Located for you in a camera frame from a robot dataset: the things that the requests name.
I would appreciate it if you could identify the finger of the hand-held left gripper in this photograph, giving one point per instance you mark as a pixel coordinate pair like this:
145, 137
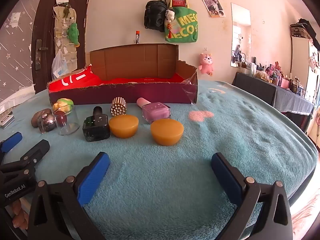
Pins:
37, 151
11, 141

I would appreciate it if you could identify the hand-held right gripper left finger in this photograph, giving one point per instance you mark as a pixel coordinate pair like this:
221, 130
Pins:
93, 177

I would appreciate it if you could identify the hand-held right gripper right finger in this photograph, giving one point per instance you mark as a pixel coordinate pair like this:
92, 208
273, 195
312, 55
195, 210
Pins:
225, 177

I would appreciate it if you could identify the silver glitter bottle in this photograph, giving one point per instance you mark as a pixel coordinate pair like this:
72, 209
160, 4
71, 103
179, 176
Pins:
47, 123

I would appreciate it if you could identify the brown smooth stone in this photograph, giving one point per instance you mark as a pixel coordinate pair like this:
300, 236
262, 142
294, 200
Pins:
37, 118

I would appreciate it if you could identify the clear plastic cup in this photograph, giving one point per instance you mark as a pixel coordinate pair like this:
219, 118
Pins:
70, 129

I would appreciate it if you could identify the dark red ball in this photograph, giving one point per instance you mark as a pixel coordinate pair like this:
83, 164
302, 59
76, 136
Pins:
61, 118

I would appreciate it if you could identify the black nail polish bottle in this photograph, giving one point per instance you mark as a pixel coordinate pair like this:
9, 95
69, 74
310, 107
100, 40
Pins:
96, 130

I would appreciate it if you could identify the yellow green squishy toy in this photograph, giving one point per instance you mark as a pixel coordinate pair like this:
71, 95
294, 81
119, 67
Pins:
63, 104

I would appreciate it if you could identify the orange round soap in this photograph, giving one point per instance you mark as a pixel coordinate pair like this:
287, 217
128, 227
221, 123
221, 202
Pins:
123, 127
166, 132

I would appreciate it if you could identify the cardboard box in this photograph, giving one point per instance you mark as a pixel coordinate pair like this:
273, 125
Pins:
125, 96

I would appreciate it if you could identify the person's left hand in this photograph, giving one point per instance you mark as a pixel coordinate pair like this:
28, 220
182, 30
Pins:
18, 217

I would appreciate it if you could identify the small white device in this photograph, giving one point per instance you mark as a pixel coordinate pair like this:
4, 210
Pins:
5, 121

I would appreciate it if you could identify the gold studded cylinder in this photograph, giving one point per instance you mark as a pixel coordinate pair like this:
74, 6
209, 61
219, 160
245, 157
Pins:
118, 106

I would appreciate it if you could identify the red plastic bag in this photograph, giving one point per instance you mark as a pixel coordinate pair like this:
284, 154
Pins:
75, 78

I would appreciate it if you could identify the clear plastic bag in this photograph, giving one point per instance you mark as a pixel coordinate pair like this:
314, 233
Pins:
59, 66

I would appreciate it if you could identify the table with dark cloth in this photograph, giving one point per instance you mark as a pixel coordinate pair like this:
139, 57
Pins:
287, 100

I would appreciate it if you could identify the row of cosmetic bottles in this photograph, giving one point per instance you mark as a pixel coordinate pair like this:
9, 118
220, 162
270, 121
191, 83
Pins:
275, 76

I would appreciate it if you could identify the pink plush toy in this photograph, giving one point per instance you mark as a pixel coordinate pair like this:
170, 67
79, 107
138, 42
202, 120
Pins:
206, 63

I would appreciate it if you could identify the dark brown door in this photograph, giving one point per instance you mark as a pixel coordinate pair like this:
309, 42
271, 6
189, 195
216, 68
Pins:
45, 25

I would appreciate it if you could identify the beige hanging organizer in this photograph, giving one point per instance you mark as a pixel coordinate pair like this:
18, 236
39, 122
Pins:
60, 30

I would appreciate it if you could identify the green plush crocodile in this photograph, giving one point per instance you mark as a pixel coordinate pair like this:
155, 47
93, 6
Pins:
73, 33

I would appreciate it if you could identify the white wardrobe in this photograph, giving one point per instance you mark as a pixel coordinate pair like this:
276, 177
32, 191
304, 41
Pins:
300, 62

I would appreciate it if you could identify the orange capped tube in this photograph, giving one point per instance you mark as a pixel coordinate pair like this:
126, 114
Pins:
137, 37

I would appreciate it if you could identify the green tote bag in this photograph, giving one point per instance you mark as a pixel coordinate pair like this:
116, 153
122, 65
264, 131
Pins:
185, 27

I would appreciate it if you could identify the red hanging charm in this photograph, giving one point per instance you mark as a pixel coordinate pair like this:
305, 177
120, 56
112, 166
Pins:
170, 28

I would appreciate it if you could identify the dark patterned storage bag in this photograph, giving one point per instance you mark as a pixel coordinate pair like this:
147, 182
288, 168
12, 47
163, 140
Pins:
303, 30

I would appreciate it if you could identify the white plush dog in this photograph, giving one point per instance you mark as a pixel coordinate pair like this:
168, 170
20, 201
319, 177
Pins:
170, 15

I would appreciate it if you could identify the black backpack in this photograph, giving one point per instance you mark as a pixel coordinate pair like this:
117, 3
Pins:
155, 15

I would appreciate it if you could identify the red picture bag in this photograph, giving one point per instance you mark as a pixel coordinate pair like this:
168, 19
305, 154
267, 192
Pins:
178, 0

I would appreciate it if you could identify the wall mirror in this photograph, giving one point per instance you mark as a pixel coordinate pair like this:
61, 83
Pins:
240, 35

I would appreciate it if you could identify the wall photo prints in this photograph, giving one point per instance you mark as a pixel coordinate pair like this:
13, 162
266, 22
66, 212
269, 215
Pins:
213, 6

